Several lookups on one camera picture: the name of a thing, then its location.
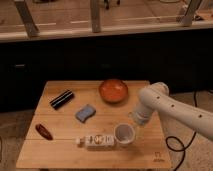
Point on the left metal frame post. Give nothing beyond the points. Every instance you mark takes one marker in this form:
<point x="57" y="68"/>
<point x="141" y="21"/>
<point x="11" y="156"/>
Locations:
<point x="24" y="12"/>

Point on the middle metal frame post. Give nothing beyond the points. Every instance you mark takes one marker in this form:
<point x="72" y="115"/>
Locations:
<point x="95" y="16"/>

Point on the white ceramic cup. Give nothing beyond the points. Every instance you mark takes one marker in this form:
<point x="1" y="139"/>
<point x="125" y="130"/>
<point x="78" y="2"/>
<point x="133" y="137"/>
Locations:
<point x="124" y="134"/>

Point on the black striped case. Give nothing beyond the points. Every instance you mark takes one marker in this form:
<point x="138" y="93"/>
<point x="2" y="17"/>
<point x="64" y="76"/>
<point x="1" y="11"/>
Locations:
<point x="62" y="99"/>

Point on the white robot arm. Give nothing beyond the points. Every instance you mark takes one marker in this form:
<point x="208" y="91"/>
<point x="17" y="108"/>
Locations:
<point x="155" y="97"/>

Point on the right metal frame post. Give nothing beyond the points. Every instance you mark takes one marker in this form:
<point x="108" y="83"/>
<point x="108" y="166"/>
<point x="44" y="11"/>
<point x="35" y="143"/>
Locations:
<point x="188" y="12"/>

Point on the blue sponge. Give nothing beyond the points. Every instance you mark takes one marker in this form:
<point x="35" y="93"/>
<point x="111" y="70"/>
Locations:
<point x="84" y="113"/>

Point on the orange ceramic bowl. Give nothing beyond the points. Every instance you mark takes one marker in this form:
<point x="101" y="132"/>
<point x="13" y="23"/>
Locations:
<point x="113" y="90"/>

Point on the dark red spoon rest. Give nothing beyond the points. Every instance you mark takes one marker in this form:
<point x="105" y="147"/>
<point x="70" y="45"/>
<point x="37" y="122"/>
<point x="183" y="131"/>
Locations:
<point x="43" y="132"/>

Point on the metal frame post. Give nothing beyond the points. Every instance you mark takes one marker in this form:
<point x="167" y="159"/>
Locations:
<point x="24" y="12"/>
<point x="188" y="12"/>
<point x="95" y="16"/>

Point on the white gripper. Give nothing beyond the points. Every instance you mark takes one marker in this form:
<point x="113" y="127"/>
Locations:
<point x="140" y="117"/>

